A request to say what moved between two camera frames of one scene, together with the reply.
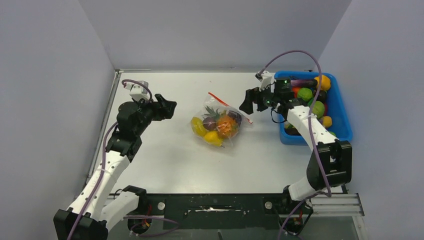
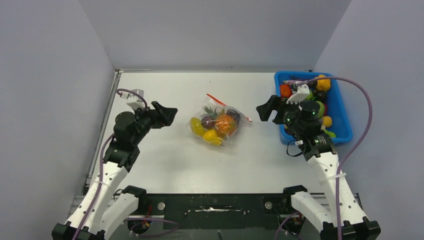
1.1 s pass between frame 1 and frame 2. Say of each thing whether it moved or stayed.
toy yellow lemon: stayed
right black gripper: moved
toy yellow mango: stayed
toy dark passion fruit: stayed
